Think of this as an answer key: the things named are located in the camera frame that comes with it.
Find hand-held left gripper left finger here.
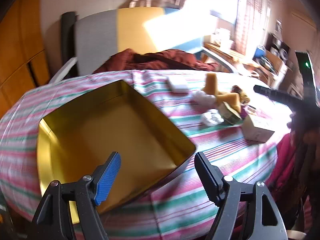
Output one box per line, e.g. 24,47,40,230
31,151,122,240

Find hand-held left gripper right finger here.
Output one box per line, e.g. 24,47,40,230
194,152,288,240

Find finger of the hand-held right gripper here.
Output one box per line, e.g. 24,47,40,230
253,84,304,112

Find white carton box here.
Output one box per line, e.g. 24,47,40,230
242,115,275,143

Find tan snack packet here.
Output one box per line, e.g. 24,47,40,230
216,92,242,113
202,72,220,95

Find gold metal tin box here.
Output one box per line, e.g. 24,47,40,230
36,79,197,225

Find small green box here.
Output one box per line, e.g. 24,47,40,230
217,102,242,125

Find clear plastic packet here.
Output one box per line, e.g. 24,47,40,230
201,109,224,127

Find white plastic packet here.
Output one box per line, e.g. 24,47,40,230
192,90,217,109

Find white tissue packet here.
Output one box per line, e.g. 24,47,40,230
167,76,190,93

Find person's right forearm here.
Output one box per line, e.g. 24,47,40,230
287,109,320,200

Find striped pink green tablecloth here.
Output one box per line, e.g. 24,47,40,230
0,69,292,240

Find cluttered wooden desk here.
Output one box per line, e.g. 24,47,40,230
202,41,290,85

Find rust brown padded jacket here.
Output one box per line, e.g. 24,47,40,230
92,49,218,74

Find grey yellow blue chair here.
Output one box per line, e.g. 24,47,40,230
49,7,240,84

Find black rolled mat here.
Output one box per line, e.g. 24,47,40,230
61,11,78,68

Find wooden wardrobe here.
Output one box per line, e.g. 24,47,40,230
0,0,52,120

